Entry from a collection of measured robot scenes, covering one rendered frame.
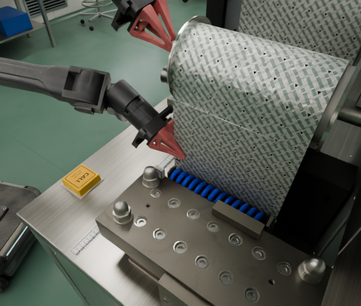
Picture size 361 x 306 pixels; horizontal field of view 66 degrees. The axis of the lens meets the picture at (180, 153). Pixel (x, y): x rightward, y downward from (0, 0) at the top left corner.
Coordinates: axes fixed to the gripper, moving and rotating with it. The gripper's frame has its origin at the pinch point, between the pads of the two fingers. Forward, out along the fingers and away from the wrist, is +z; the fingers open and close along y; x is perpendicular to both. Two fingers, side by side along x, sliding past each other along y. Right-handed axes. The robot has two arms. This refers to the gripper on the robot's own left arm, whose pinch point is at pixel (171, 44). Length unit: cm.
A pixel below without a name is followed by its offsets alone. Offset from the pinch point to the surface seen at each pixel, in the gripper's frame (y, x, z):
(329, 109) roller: 5.1, 18.7, 21.4
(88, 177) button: 17.4, -36.7, 7.7
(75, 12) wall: -224, -332, -175
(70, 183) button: 21.4, -37.9, 5.6
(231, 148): 7.3, 2.1, 20.3
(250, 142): 7.1, 6.2, 20.6
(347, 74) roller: 0.8, 21.0, 19.8
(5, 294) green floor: 60, -139, 23
